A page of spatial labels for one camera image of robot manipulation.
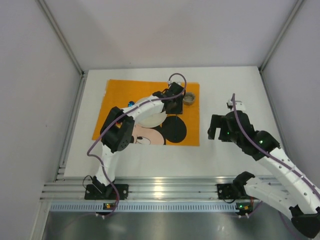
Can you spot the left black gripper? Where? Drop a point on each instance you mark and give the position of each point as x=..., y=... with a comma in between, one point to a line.
x=174, y=107

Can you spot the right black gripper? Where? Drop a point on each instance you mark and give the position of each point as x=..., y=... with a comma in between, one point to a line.
x=214, y=126

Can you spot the speckled ceramic cup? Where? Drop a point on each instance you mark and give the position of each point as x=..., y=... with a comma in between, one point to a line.
x=189, y=98

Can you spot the orange cartoon mouse placemat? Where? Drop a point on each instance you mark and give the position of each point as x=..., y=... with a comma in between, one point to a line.
x=118, y=93

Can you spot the cream round plate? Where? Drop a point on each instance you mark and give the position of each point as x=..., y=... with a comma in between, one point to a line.
x=152, y=120

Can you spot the blue spoon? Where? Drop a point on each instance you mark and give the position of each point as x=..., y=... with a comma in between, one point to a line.
x=130, y=104

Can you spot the blue fork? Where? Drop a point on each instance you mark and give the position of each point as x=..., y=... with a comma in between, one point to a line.
x=175, y=128

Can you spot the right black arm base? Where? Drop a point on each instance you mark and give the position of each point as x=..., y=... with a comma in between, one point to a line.
x=230, y=193

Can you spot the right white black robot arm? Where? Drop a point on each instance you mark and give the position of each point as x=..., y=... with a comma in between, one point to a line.
x=301, y=200

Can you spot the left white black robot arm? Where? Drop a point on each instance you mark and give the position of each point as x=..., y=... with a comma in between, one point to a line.
x=116, y=132

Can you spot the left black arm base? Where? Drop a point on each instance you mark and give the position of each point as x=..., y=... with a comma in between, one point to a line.
x=108, y=193

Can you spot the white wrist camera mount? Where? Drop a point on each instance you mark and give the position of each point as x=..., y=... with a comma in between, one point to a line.
x=239, y=105

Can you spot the slotted grey cable duct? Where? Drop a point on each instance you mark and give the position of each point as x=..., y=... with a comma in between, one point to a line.
x=150, y=207

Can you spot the aluminium mounting rail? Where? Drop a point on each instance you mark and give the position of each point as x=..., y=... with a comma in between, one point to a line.
x=163, y=189

